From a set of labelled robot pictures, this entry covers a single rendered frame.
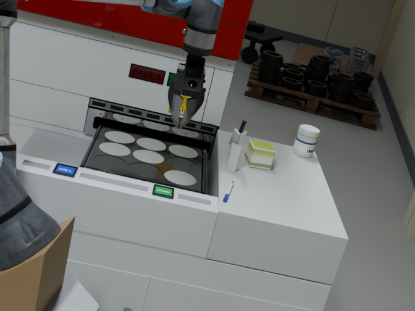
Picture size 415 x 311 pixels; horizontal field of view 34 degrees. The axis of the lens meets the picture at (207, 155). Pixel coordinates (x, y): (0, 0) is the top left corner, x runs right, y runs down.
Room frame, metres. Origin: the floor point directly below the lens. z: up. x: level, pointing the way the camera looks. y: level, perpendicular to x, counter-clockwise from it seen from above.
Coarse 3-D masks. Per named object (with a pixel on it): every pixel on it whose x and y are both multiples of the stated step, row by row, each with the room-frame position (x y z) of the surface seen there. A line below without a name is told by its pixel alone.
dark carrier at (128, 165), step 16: (112, 128) 2.10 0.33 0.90; (96, 144) 1.93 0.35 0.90; (128, 144) 2.00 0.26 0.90; (176, 144) 2.10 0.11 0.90; (96, 160) 1.82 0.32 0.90; (112, 160) 1.84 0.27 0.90; (128, 160) 1.87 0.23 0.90; (176, 160) 1.97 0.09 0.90; (192, 160) 2.00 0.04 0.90; (144, 176) 1.79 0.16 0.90; (160, 176) 1.82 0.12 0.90
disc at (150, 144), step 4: (140, 140) 2.06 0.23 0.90; (144, 140) 2.07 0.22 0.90; (148, 140) 2.08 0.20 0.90; (152, 140) 2.09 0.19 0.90; (156, 140) 2.10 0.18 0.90; (140, 144) 2.02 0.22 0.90; (144, 144) 2.03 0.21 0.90; (148, 144) 2.04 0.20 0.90; (152, 144) 2.05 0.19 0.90; (156, 144) 2.06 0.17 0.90; (160, 144) 2.07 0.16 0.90; (164, 144) 2.08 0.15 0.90; (148, 148) 2.01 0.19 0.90; (152, 148) 2.02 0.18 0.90; (156, 148) 2.03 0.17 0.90; (160, 148) 2.04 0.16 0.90; (164, 148) 2.05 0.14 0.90
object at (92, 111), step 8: (88, 112) 2.13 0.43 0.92; (96, 112) 2.13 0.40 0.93; (104, 112) 2.13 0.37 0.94; (112, 112) 2.14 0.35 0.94; (88, 120) 2.13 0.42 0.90; (120, 120) 2.14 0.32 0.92; (128, 120) 2.14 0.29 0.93; (136, 120) 2.14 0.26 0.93; (144, 120) 2.14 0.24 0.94; (152, 120) 2.16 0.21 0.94; (88, 128) 2.13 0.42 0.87; (96, 128) 2.13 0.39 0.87; (152, 128) 2.15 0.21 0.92; (160, 128) 2.15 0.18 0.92; (168, 128) 2.15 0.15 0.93; (176, 128) 2.15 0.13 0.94; (184, 128) 2.16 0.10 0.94; (192, 136) 2.16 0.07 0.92; (200, 136) 2.16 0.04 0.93; (208, 136) 2.16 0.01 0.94; (208, 152) 2.17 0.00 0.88
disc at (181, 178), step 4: (168, 172) 1.86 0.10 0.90; (172, 172) 1.87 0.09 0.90; (176, 172) 1.88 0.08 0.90; (180, 172) 1.89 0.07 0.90; (184, 172) 1.89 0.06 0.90; (168, 176) 1.83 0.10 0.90; (172, 176) 1.84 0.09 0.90; (176, 176) 1.85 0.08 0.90; (180, 176) 1.85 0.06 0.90; (184, 176) 1.86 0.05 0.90; (188, 176) 1.87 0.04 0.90; (192, 176) 1.88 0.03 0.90; (172, 180) 1.81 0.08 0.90; (176, 180) 1.82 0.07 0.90; (180, 180) 1.83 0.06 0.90; (184, 180) 1.83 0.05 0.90; (188, 180) 1.84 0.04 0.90; (192, 180) 1.85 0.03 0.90; (180, 184) 1.80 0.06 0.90; (184, 184) 1.81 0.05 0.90; (188, 184) 1.82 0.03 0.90; (192, 184) 1.82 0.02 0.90
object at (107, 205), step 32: (32, 160) 1.58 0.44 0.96; (32, 192) 1.51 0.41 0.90; (64, 192) 1.52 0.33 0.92; (96, 192) 1.53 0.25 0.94; (128, 192) 1.54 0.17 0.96; (192, 192) 1.64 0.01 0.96; (96, 224) 1.53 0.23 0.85; (128, 224) 1.54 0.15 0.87; (160, 224) 1.54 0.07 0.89; (192, 224) 1.55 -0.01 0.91
